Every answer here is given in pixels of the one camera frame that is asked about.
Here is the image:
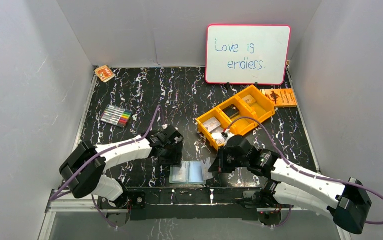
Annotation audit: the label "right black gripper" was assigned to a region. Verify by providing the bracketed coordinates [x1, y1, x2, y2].
[209, 145, 249, 173]

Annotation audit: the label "orange divided bin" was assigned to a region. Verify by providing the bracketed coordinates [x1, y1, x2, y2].
[196, 85, 276, 150]

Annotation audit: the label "green card holder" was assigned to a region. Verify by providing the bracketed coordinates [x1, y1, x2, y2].
[169, 161, 214, 185]

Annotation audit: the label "white cards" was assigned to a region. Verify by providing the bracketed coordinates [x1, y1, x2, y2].
[203, 117, 226, 145]

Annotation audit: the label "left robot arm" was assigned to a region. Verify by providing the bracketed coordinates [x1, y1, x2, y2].
[59, 125, 184, 208]

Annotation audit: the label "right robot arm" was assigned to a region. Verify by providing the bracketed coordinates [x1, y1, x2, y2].
[208, 133, 372, 235]

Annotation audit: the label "beige card in bin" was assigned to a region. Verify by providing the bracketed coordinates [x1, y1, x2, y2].
[242, 94, 257, 106]

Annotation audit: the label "small orange card box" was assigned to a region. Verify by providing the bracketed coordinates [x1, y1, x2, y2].
[94, 65, 115, 83]

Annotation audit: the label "small black box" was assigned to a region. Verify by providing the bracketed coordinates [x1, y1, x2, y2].
[222, 104, 240, 120]

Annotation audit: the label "marker pen set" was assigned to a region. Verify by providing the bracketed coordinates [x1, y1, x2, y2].
[99, 104, 133, 128]

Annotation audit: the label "orange book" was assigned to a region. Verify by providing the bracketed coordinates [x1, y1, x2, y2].
[261, 88, 298, 108]

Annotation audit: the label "pink framed whiteboard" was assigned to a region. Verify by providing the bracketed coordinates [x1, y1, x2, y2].
[205, 24, 292, 85]

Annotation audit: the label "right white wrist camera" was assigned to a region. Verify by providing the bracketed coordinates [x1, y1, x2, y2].
[221, 129, 235, 142]

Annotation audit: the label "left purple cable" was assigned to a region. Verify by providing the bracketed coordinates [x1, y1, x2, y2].
[49, 105, 169, 229]

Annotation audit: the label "purple cable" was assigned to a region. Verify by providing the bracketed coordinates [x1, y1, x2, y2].
[49, 105, 169, 229]
[222, 116, 383, 226]

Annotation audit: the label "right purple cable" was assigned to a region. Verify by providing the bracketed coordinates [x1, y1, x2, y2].
[222, 116, 383, 226]

